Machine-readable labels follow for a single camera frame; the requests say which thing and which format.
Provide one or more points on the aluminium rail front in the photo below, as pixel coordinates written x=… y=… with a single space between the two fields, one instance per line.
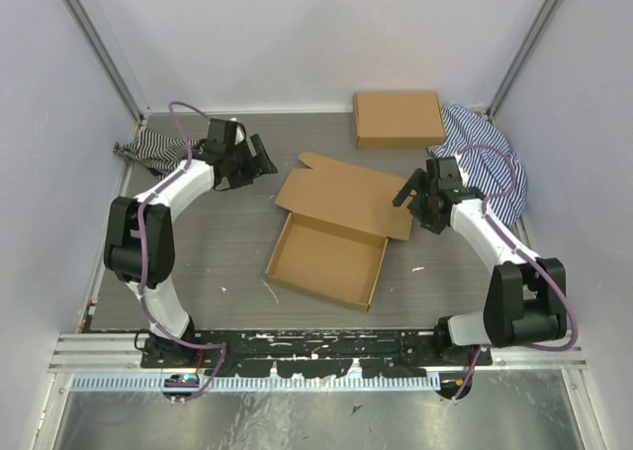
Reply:
x=102 y=352

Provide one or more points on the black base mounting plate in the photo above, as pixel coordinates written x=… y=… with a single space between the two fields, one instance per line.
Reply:
x=251 y=353

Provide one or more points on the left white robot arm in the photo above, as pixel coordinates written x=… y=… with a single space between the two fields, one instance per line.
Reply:
x=140 y=245

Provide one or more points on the grey slotted cable duct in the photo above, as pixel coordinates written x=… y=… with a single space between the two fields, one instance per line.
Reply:
x=159 y=382

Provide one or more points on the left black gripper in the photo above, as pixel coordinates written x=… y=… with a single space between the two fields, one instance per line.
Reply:
x=258 y=165

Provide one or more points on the left aluminium frame post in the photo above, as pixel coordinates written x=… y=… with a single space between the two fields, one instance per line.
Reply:
x=93 y=38

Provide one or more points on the blue white striped cloth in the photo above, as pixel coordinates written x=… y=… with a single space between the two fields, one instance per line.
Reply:
x=485 y=160

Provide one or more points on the aluminium frame post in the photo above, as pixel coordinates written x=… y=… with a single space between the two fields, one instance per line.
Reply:
x=534 y=34
x=93 y=38

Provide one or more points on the folded brown cardboard box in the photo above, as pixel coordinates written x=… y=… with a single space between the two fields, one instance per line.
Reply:
x=398 y=120

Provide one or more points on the right aluminium frame post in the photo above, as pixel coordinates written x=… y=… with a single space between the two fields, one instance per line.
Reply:
x=534 y=34

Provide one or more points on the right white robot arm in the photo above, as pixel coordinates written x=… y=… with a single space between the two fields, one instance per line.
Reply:
x=526 y=301

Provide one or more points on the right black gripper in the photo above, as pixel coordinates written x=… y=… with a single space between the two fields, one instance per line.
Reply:
x=419 y=182

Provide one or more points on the black white striped cloth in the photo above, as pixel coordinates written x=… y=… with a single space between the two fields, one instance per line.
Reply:
x=160 y=154

